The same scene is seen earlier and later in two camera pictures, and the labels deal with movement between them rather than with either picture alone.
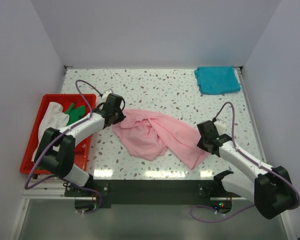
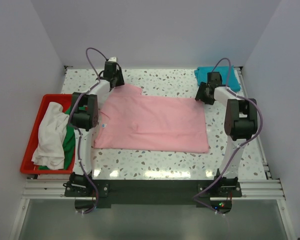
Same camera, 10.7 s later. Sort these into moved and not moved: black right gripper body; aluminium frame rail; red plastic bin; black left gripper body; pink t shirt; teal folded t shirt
Moved: black left gripper body; black right gripper body; pink t shirt
Not moved: teal folded t shirt; red plastic bin; aluminium frame rail
